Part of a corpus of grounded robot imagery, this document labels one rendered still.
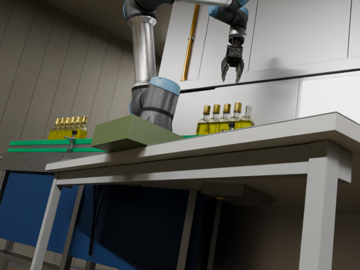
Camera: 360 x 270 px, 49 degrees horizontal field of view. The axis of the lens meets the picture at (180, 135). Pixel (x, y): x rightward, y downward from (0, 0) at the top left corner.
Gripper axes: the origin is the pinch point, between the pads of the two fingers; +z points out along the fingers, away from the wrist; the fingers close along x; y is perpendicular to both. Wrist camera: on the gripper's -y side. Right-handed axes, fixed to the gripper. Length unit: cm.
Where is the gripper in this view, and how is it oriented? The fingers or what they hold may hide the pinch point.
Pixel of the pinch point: (230, 81)
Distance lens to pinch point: 181.9
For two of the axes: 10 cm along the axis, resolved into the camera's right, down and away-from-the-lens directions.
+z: -1.7, 9.5, -2.6
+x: 9.8, 1.5, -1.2
